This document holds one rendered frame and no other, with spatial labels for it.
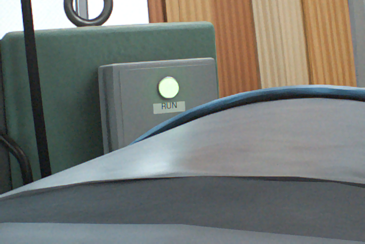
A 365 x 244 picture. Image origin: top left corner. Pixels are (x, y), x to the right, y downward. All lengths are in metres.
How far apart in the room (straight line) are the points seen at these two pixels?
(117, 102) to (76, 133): 0.07
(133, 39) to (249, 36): 1.68
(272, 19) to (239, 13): 0.14
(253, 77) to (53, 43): 1.72
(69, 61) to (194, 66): 0.12
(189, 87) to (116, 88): 0.07
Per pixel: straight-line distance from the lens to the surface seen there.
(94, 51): 0.62
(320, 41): 2.45
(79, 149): 0.61
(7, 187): 0.64
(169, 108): 0.57
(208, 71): 0.58
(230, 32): 2.25
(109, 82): 0.57
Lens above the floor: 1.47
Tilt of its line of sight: 3 degrees down
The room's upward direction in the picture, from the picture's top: 4 degrees counter-clockwise
